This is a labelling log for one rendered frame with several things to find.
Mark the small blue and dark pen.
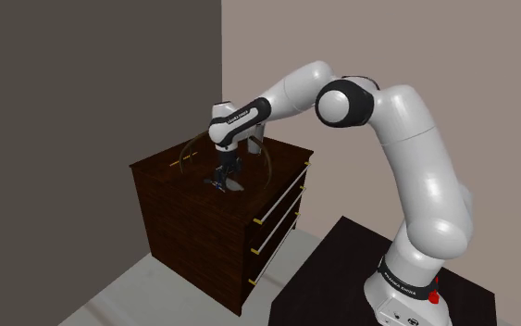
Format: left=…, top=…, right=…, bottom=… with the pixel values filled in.
left=204, top=178, right=227, bottom=194

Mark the thin brown hoop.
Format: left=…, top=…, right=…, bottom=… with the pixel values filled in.
left=179, top=132, right=274, bottom=191

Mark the thin yellow and dark stick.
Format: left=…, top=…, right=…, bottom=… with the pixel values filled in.
left=168, top=152, right=199, bottom=167

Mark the dark brown chest of drawers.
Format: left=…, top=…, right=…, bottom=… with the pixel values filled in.
left=129, top=133, right=315, bottom=318

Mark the dark robot stand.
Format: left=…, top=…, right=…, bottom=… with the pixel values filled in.
left=267, top=215, right=499, bottom=326

